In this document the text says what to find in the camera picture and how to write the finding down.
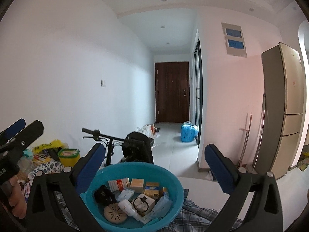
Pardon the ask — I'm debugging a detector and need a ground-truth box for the black hair tie ring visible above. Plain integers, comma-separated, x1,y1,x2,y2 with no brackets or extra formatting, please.
133,197,150,214

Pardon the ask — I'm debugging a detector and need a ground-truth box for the yellow plastic bag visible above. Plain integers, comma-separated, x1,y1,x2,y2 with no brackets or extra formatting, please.
32,139,65,154

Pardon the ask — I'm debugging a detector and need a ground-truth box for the white small bottle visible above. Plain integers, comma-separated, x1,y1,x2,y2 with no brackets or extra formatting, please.
118,199,141,222

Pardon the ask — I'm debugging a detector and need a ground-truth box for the gold box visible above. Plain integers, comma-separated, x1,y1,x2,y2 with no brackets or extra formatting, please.
143,182,160,200

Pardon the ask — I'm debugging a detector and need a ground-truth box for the black small case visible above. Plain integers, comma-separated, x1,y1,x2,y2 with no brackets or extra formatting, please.
94,185,117,207

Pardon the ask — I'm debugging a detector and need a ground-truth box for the blue plaid tablecloth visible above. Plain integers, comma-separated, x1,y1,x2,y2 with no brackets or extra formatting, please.
55,188,243,232

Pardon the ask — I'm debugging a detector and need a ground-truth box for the dark brown door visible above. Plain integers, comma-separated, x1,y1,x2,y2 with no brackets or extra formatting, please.
155,61,190,123

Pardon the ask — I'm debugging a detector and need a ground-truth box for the wall electrical panel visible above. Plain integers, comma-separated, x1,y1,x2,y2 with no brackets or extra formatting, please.
222,23,247,58

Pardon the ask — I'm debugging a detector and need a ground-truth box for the blue plastic basin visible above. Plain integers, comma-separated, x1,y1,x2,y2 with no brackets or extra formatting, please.
80,162,184,232

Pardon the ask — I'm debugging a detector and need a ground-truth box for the blue water bottle pack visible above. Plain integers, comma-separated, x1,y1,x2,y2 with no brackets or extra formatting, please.
181,122,199,142

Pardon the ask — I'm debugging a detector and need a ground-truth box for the white pink cotton pad pack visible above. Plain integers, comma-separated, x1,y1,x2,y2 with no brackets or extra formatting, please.
132,194,155,217

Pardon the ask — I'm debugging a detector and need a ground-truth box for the black bag on scooter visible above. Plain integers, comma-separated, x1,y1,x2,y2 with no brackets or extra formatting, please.
121,131,154,164

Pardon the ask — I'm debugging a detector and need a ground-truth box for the white plastic bag on floor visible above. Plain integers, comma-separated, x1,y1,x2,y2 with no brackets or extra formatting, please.
137,125,160,138

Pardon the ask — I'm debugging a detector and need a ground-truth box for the light blue tissue pack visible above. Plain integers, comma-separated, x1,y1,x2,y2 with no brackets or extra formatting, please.
148,195,173,219

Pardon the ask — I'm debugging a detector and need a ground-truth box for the white red medicine box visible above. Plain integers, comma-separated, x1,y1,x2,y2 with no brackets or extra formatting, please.
107,177,130,192

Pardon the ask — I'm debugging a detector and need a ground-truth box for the beige refrigerator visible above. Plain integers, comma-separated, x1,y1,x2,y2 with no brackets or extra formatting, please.
255,43,305,179

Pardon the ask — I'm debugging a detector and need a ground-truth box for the beige round speaker disc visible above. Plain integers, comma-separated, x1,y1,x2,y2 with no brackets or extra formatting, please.
103,203,127,224

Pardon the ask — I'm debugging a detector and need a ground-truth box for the yellow container green lid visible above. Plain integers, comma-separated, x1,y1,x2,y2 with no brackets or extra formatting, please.
58,149,80,168

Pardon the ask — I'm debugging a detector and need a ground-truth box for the white blue floral tray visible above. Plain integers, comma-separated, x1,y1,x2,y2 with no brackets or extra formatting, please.
28,161,64,180

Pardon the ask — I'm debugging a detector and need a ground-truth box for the person's left hand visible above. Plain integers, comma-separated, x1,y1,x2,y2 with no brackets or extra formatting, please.
8,175,27,219

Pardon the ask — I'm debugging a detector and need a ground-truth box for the peach square box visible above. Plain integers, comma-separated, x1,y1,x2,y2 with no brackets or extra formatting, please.
130,179,144,193

